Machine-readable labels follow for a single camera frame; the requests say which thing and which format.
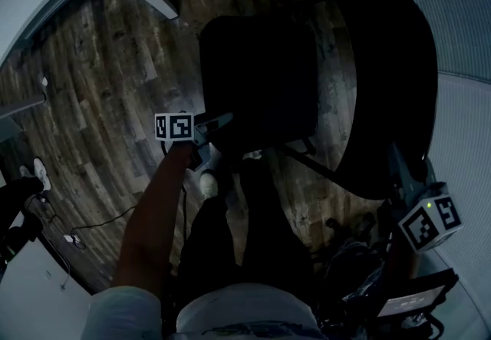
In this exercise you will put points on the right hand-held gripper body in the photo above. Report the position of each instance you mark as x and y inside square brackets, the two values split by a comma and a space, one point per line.
[429, 223]

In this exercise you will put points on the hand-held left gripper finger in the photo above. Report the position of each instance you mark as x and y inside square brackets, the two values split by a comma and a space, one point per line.
[213, 124]

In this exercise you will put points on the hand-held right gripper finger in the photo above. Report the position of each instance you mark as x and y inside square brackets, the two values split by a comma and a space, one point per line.
[427, 171]
[401, 169]

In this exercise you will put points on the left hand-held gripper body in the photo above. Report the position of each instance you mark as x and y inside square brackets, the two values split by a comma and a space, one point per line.
[174, 126]

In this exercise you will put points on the black folding chair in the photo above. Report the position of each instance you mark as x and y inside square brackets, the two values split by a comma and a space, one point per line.
[261, 81]

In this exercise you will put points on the person's right forearm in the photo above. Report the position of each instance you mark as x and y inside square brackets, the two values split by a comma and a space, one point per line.
[412, 263]

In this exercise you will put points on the person's left forearm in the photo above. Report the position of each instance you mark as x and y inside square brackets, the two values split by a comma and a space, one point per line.
[153, 215]

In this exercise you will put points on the person's right white shoe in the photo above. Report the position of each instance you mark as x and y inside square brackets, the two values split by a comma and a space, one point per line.
[253, 155]

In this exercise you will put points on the person's white shoe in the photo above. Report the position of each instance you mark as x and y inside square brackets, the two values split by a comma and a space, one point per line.
[253, 155]
[209, 183]

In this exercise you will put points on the person's left white shoe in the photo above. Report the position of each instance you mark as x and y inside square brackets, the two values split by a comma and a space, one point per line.
[209, 183]

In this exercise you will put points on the black body-worn monitor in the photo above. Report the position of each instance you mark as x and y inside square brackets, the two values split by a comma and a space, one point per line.
[414, 298]

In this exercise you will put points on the person's black trousers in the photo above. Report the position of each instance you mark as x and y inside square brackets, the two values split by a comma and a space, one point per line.
[261, 235]

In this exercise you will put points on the white power strip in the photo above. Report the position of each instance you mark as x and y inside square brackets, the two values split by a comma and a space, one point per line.
[72, 238]

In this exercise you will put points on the person's white printed t-shirt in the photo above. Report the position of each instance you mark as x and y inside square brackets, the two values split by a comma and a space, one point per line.
[238, 311]

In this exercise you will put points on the black monitor mount rig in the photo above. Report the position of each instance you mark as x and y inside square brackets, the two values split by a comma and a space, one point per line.
[418, 327]

